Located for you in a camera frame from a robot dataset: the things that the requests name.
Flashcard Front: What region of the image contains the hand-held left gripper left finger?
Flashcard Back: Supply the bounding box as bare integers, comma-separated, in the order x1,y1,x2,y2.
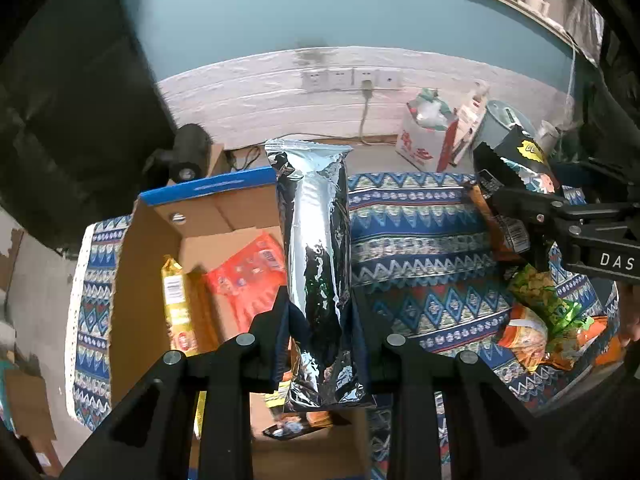
62,300,291,480

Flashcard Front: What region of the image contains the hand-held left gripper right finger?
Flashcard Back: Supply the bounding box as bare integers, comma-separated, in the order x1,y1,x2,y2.
350,302,551,480

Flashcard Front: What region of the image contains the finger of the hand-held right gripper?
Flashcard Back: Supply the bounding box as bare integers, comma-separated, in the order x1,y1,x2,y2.
487,186,568,223

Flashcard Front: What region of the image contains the brown snack packet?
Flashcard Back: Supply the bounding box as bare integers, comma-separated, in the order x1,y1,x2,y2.
467,182,531,263

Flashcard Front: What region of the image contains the black yellow snack packet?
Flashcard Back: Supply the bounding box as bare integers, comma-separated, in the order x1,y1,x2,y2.
472,125,563,196

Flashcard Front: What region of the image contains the dark printed snack packet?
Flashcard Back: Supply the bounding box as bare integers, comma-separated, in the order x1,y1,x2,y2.
262,420,313,441

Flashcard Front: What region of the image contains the red snack packet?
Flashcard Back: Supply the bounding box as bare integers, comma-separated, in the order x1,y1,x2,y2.
205,232,288,331

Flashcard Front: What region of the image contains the silver foil snack packet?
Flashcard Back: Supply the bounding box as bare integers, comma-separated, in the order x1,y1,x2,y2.
264,138,376,413

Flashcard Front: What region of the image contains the long yellow snack packet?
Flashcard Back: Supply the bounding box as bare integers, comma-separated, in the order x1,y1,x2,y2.
160,255,201,358

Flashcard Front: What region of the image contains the person's right hand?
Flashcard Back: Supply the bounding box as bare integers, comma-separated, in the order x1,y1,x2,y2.
617,280,640,351

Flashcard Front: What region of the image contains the white electric kettle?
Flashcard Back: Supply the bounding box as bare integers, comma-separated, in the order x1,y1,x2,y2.
535,121,561,158

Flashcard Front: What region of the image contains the green snack packet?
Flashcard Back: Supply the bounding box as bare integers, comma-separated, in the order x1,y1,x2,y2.
507,265,596,341

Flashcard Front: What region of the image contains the light blue bin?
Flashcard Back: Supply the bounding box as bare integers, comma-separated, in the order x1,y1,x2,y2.
472,100,536,156

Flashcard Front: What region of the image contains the flat white red carton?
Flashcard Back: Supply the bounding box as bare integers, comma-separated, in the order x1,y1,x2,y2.
452,80,491,166

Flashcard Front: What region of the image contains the orange snack packet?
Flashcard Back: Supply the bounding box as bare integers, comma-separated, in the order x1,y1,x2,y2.
497,305,548,373
547,317,623,371

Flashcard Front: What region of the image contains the blue patterned blanket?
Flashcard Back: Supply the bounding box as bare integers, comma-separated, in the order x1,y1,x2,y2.
67,172,631,480

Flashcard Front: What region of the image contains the white red paper bag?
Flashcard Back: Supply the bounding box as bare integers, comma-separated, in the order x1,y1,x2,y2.
395,88,458,173

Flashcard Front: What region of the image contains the black office chair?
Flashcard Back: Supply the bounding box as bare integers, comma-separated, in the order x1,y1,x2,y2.
585,0,640,201

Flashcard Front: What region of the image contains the small cardboard box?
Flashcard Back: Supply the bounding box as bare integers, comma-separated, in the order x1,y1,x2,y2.
197,144,231,178

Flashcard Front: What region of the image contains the black fabric wardrobe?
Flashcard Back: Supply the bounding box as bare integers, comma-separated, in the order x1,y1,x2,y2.
0,0,176,256

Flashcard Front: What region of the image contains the white hanging cable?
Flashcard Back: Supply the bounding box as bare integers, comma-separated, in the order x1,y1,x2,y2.
565,35,581,121

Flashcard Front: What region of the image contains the beige plug with cable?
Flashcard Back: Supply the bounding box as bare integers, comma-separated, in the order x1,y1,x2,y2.
359,80,381,143

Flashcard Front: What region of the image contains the wall shelf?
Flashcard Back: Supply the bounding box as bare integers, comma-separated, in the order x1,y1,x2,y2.
459,0,591,56

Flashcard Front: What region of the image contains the black floor cable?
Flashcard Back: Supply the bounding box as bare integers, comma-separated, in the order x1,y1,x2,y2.
227,147,261,171

